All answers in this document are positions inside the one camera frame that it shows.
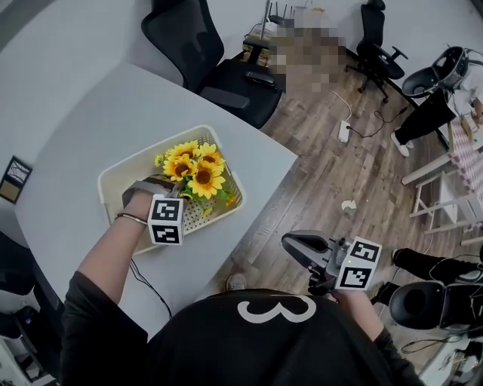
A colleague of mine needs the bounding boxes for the tree print picture frame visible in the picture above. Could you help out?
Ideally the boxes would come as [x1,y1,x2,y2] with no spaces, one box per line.
[5,155,34,185]

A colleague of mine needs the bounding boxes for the black router with antennas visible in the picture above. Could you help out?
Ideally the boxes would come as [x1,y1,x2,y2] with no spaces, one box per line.
[266,0,297,26]

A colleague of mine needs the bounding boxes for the white side table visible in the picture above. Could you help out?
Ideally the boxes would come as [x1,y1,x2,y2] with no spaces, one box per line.
[400,120,483,197]

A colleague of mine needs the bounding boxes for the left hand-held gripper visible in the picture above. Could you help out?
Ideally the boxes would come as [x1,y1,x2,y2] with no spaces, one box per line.
[121,173,186,246]

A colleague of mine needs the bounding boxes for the thin dark bracelet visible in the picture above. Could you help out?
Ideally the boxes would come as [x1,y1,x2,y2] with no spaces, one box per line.
[115,212,149,226]

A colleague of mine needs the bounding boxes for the person's left forearm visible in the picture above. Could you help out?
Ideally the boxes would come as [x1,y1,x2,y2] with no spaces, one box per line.
[77,216,150,306]

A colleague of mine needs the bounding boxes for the yellow sunflower bouquet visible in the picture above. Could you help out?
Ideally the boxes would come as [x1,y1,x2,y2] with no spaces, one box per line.
[153,139,237,218]

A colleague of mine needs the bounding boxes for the person's right forearm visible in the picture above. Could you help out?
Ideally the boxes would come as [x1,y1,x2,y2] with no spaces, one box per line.
[334,289,386,340]

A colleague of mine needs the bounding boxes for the cream perforated plastic basket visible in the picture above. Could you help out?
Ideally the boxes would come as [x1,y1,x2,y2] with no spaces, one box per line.
[97,124,247,257]

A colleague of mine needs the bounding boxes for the thin black hanging cable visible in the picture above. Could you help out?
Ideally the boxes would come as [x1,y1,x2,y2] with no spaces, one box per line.
[129,259,174,321]

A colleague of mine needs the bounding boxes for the brown filled picture frame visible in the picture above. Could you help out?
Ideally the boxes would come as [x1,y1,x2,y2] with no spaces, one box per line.
[0,176,23,205]

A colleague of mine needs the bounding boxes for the white round table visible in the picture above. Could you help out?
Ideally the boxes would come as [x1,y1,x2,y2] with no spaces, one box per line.
[14,62,299,342]

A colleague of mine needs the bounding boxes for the white power strip cable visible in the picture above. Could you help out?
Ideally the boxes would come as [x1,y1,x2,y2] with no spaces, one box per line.
[331,90,353,121]

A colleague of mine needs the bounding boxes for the black plugged floor cable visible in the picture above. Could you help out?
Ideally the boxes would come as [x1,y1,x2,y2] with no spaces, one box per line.
[349,106,409,139]

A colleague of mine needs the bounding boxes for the person's left hand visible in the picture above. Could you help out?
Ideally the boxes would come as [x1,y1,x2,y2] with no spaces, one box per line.
[118,191,156,224]

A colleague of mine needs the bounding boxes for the pink checkered cloth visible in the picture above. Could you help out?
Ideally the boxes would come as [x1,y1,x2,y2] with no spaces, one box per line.
[448,122,483,197]

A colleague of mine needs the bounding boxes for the person's grey shoe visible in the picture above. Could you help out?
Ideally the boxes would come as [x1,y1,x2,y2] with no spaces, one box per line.
[225,273,248,293]

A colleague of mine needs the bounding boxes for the person's black printed shirt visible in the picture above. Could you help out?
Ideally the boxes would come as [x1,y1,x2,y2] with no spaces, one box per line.
[60,271,427,386]

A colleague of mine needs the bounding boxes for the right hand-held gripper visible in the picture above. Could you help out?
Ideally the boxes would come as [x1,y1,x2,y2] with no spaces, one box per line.
[281,229,383,297]

